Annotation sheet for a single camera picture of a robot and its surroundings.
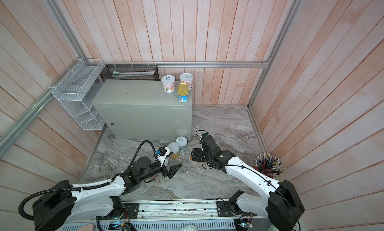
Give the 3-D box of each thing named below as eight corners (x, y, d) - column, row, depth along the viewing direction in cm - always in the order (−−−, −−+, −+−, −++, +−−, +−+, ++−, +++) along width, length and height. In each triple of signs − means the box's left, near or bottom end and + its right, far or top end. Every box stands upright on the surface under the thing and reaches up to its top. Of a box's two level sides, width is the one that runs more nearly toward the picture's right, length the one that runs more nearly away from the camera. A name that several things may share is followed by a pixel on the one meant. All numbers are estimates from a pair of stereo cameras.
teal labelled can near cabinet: (180, 152, 96) (180, 148, 91) (175, 142, 100) (175, 137, 96) (190, 148, 97) (190, 144, 93) (185, 138, 102) (184, 134, 98)
